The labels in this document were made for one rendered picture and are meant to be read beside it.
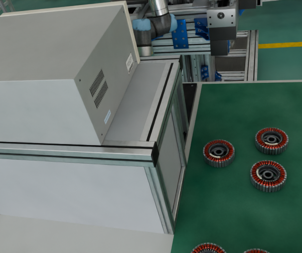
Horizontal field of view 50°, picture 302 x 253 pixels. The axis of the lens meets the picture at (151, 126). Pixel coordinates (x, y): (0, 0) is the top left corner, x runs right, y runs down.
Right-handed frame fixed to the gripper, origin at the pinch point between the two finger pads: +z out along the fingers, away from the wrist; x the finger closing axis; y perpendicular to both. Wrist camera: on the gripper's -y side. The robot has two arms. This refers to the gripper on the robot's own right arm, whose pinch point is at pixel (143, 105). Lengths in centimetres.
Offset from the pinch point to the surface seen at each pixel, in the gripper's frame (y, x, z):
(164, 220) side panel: -47, -21, 26
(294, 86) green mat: 22, -62, -5
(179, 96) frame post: -16.6, -19.8, -6.5
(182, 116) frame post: -11.9, -19.7, 1.8
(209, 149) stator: -16.3, -30.4, 13.1
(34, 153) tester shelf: -61, 10, 2
